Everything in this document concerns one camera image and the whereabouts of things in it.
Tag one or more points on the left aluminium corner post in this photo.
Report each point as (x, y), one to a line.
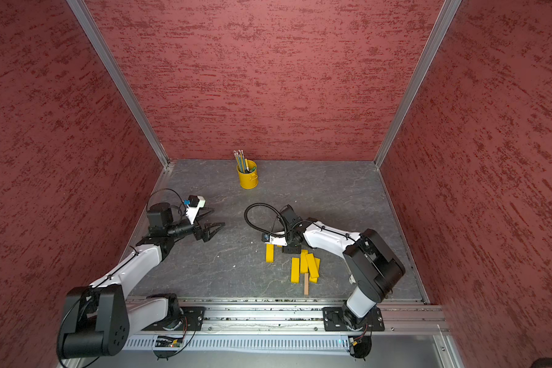
(94, 35)

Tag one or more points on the bundle of coloured pencils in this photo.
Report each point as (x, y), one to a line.
(241, 161)

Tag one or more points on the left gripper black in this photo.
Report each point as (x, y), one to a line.
(205, 234)

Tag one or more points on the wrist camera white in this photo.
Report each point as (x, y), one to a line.
(193, 205)
(274, 240)

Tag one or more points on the white slotted cable duct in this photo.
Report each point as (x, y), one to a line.
(269, 344)

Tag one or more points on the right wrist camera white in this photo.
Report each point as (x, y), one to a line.
(274, 240)

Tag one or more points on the right aluminium corner post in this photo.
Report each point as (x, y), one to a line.
(441, 26)

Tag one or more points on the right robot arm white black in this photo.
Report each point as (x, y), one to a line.
(373, 265)

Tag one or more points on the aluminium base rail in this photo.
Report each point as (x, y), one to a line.
(305, 316)

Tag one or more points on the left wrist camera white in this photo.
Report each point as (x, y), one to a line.
(193, 205)

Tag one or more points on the yellow block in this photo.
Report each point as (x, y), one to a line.
(269, 253)
(309, 260)
(303, 262)
(295, 270)
(314, 268)

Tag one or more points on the natural wooden block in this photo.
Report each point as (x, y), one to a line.
(306, 284)

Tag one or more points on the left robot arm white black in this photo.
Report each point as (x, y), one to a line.
(97, 320)

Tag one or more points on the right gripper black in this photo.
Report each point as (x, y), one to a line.
(293, 250)

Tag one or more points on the aluminium corner post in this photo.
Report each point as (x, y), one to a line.
(441, 26)
(94, 35)

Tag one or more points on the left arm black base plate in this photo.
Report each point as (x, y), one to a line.
(188, 319)

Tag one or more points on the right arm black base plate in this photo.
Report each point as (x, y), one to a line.
(341, 319)

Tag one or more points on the yellow metal pencil bucket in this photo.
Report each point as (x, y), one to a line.
(248, 178)

